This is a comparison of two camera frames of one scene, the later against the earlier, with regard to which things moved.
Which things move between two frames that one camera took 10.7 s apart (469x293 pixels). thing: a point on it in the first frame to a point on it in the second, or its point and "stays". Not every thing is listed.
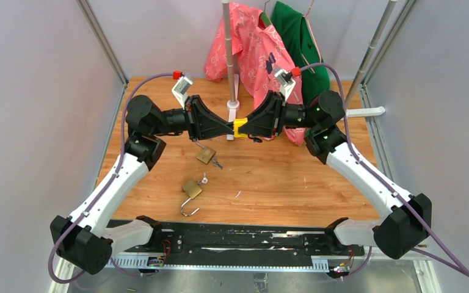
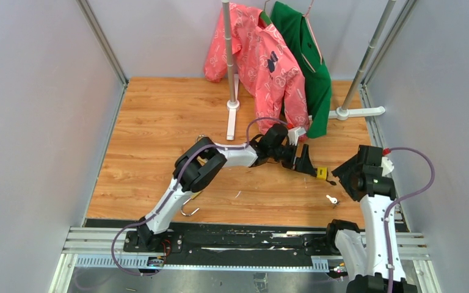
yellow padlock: (237, 122) to (322, 173)
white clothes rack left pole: (232, 104) stays
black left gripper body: (195, 123) to (287, 155)
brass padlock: (192, 190) stays
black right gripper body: (275, 119) to (346, 172)
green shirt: (303, 46) stays
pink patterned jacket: (257, 49) stays
